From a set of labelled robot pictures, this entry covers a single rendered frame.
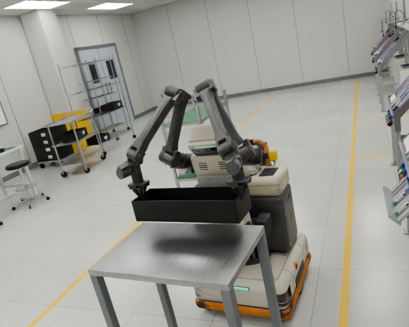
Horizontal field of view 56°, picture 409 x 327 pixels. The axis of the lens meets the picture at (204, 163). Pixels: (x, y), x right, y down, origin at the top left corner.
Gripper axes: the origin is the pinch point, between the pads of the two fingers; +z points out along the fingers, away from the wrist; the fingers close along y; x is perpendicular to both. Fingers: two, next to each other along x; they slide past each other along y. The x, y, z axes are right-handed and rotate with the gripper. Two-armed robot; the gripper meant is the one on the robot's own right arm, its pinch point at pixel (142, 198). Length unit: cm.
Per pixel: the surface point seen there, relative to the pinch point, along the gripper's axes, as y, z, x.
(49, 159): -496, 74, 356
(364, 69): 37, 49, 949
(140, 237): 2.8, 15.9, -12.1
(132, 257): 11.0, 16.3, -30.1
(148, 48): -570, -111, 897
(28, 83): -564, -74, 420
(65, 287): -131, 96, 36
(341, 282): 83, 92, 75
